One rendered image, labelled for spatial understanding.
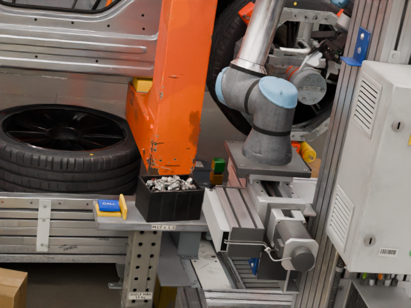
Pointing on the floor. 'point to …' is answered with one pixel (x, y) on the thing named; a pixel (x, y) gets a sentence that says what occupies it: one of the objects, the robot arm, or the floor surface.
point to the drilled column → (140, 269)
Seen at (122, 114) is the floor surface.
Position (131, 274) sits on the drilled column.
